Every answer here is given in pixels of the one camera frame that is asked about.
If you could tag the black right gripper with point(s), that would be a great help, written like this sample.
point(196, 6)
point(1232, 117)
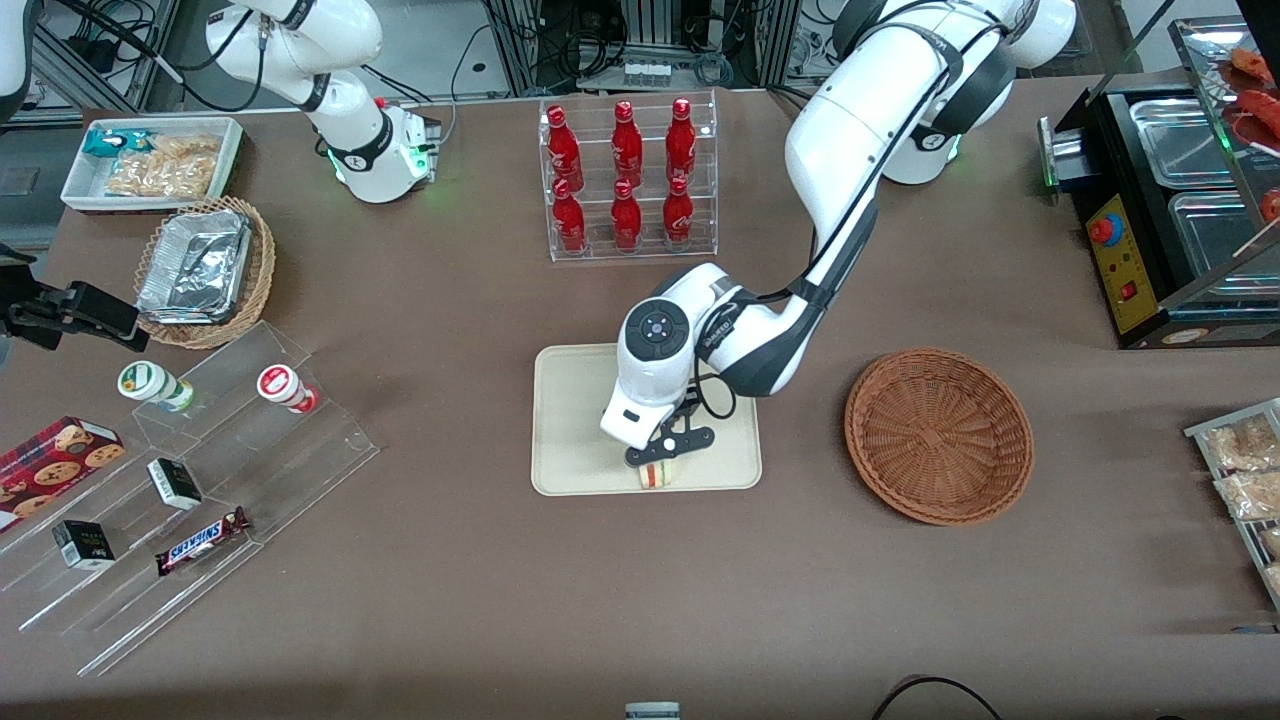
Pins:
point(47, 312)

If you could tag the triangle sandwich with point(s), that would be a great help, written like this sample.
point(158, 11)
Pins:
point(655, 477)

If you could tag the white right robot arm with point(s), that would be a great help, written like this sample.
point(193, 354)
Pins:
point(345, 130)

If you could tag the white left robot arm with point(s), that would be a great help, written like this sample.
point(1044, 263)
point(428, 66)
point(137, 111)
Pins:
point(850, 150)

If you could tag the tan wicker basket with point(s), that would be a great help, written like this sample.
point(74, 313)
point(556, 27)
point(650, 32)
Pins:
point(262, 270)

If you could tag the beige plastic tray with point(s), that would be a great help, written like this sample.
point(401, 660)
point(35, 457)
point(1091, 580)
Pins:
point(570, 420)

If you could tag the brown round wicker basket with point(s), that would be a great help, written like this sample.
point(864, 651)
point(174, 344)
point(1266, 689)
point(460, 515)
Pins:
point(940, 435)

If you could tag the tray of packaged snacks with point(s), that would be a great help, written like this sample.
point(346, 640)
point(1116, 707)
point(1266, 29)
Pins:
point(1195, 432)

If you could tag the green lid yogurt cup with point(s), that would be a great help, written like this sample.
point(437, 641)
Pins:
point(150, 385)

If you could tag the stack of foil trays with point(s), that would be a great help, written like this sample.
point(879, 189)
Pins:
point(195, 265)

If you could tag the white plastic bin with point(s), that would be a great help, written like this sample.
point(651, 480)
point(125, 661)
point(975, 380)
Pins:
point(85, 185)

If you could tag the red cookie box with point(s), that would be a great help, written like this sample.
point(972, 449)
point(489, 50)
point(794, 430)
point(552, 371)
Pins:
point(55, 460)

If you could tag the clear bag of crackers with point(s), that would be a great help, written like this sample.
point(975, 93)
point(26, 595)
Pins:
point(165, 168)

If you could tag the small black carton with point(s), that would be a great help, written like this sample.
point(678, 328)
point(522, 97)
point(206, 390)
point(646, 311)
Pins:
point(175, 484)
point(83, 545)

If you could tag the red lid yogurt cup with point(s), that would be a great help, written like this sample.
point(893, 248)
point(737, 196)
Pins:
point(282, 387)

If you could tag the teal snack packet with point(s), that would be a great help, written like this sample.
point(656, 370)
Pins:
point(115, 142)

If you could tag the snickers chocolate bar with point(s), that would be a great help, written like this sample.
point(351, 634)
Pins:
point(200, 542)

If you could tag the clear acrylic stepped shelf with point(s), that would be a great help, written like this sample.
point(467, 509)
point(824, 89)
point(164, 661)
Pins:
point(300, 470)

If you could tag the red cola bottle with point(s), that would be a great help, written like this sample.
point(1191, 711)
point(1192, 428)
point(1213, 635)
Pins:
point(681, 145)
point(626, 222)
point(564, 150)
point(627, 148)
point(570, 222)
point(678, 218)

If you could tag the clear acrylic bottle rack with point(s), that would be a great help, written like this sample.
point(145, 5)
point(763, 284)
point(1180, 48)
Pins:
point(700, 245)

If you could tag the grey device at table edge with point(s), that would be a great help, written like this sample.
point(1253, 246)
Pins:
point(652, 711)

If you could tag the red emergency stop button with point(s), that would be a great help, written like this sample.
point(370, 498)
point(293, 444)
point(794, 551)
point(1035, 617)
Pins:
point(1105, 230)

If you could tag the black food warmer cabinet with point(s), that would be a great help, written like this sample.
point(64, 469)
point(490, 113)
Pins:
point(1125, 275)

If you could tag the steel pan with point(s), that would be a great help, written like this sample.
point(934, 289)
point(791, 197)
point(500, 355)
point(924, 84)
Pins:
point(1180, 140)
point(1210, 235)

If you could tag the clear bag of pastries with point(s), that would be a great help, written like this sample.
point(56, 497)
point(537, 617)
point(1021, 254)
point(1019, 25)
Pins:
point(1252, 495)
point(1240, 445)

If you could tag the red fried food piece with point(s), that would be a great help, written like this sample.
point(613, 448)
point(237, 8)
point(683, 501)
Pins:
point(1262, 115)
point(1272, 205)

